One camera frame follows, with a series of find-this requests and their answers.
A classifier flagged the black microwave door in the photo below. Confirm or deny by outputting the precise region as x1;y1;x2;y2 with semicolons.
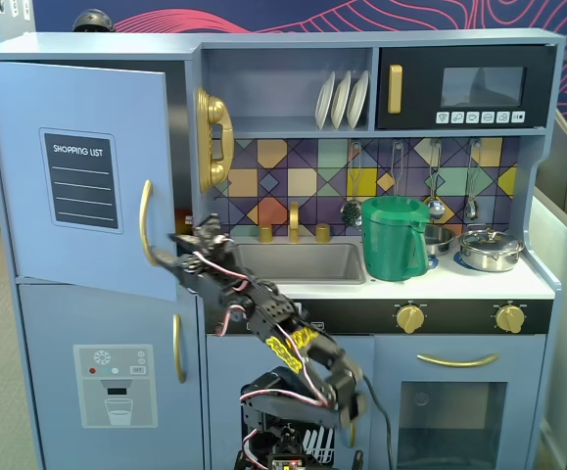
377;45;556;130

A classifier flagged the gold toy faucet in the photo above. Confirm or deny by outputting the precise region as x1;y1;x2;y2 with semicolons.
288;201;302;244

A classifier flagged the steel slotted spoon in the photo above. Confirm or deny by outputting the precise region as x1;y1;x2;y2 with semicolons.
340;141;364;229

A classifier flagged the green plastic pitcher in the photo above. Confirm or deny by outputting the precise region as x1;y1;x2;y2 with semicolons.
360;196;433;283

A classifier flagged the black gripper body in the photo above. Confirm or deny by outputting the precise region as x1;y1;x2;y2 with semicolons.
183;212;253;296

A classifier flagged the short gold freezer handle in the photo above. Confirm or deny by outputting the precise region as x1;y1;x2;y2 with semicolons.
171;312;187;385

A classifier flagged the black helmet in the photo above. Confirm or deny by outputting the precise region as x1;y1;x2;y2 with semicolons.
71;8;117;34

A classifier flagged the steel hanging utensil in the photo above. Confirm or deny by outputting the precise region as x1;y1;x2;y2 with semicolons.
391;140;406;200

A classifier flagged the water dispenser freezer door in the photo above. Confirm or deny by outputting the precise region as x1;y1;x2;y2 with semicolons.
17;283;200;470

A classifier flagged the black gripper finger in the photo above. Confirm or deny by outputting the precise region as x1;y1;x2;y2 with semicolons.
148;248;195;273
166;233;205;249

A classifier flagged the steel bowl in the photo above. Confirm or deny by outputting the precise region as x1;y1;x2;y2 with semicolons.
424;224;457;258

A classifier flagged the blue toy kitchen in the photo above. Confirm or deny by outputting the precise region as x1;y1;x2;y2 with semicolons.
0;27;567;470

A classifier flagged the blue oven door with window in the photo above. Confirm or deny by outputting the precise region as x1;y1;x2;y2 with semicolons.
374;335;549;470

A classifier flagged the grey toy sink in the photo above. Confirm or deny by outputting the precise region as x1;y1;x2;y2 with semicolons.
233;241;367;287

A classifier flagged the steel ladle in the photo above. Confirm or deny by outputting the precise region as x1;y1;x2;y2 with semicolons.
422;138;448;221

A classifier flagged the gold toy telephone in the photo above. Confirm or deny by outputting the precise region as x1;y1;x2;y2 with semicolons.
193;86;236;194

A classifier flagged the gold oven handle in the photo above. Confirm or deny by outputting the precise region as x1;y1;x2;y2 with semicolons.
415;352;500;369

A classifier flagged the black cable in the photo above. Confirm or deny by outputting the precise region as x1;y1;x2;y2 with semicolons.
360;374;398;470

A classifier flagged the gold microwave handle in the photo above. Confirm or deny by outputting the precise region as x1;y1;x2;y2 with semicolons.
388;64;404;116

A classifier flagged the long curved gold fridge handle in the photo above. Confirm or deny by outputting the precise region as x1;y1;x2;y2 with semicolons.
138;179;160;268

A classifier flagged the white toy plate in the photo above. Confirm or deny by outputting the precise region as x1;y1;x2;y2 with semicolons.
346;70;370;131
315;70;337;131
330;70;353;131

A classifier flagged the steel pot with lid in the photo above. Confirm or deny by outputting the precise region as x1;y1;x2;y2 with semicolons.
458;226;526;273

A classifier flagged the shopping list fridge door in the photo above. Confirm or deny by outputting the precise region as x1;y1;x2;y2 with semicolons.
0;59;179;303

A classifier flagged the gold stove knob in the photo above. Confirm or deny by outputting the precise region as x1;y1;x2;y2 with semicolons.
495;303;527;336
395;302;428;336

